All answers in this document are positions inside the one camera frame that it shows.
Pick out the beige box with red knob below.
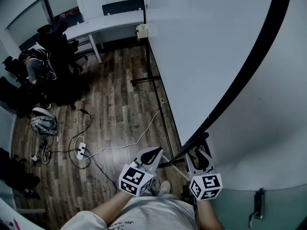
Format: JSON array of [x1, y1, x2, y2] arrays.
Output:
[[135, 23, 150, 38]]

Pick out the person's white t-shirt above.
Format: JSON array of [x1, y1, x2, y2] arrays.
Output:
[[59, 195, 199, 230]]

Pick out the white board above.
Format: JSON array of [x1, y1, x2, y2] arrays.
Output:
[[130, 0, 293, 169]]

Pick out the white panel with colourful stickers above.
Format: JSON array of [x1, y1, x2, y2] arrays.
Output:
[[0, 196, 36, 230]]

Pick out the chair covered with black clothes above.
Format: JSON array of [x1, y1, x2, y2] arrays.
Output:
[[0, 147, 41, 191]]

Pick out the person's right shoe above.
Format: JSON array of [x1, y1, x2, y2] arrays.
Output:
[[159, 180, 172, 194]]

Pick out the white cable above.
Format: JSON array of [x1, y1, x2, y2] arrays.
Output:
[[74, 98, 168, 161]]

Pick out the white desk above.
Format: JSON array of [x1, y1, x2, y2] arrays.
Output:
[[62, 10, 151, 64]]

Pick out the white wooden stick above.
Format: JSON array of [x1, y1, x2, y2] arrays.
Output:
[[162, 154, 190, 181]]

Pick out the black office chair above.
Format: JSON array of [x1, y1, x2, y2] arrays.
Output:
[[0, 76, 32, 110], [37, 20, 88, 75], [1, 56, 27, 81]]

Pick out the person's left forearm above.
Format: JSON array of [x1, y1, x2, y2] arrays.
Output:
[[90, 191, 135, 225]]

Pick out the grey backpack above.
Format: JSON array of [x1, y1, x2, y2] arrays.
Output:
[[30, 115, 58, 136]]

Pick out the black sneaker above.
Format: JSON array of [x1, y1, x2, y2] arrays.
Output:
[[23, 188, 41, 200]]

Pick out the person's right forearm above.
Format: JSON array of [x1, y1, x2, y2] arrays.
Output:
[[196, 199, 225, 230]]

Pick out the window with blinds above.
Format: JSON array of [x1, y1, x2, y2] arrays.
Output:
[[6, 0, 84, 40]]

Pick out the grey door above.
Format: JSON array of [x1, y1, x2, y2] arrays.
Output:
[[214, 183, 307, 230]]

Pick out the white power strip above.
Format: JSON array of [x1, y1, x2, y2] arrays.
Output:
[[76, 142, 87, 161]]

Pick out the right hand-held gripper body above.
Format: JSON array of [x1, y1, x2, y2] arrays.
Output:
[[187, 166, 223, 201]]

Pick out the long black cable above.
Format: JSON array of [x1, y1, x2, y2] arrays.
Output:
[[83, 149, 119, 193]]

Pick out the dark metal door handle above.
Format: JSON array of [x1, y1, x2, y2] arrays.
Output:
[[248, 188, 265, 230]]

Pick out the grey metal bar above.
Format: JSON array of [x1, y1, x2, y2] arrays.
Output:
[[13, 208, 46, 215]]

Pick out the person's grey trousers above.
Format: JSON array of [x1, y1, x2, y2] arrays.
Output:
[[153, 192, 174, 199]]

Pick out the black floor equipment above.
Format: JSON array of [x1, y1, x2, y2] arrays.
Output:
[[180, 184, 198, 221]]

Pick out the tangle of black cables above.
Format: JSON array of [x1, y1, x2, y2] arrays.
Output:
[[38, 138, 53, 165]]

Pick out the dark desk divider panel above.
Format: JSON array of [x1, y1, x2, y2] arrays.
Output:
[[102, 0, 146, 16], [18, 34, 40, 51]]

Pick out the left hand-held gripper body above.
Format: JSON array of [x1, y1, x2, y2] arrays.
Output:
[[118, 161, 158, 197]]

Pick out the black cable with adapter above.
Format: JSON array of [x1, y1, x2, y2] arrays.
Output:
[[68, 105, 93, 170]]

